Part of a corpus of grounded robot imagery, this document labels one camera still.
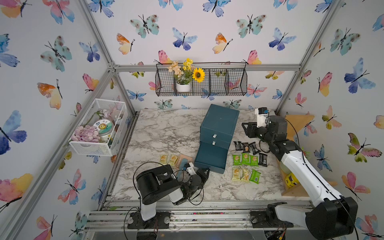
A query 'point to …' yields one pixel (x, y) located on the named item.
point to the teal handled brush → (182, 167)
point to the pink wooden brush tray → (180, 159)
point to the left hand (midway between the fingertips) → (213, 169)
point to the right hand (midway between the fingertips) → (247, 122)
